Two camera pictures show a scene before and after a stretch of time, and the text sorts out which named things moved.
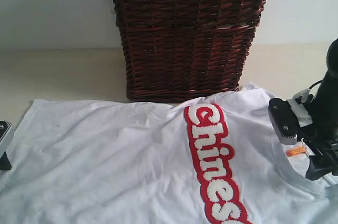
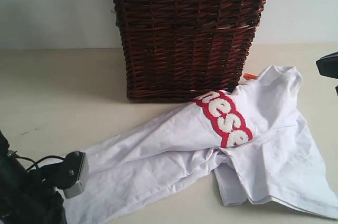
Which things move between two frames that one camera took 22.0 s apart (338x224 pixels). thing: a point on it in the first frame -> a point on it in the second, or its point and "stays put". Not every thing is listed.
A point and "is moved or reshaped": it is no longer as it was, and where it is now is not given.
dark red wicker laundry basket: (187, 38) stays put
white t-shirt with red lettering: (216, 159) is moved or reshaped
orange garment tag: (296, 150) -> (250, 76)
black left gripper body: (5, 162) -> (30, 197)
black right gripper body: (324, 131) -> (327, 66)
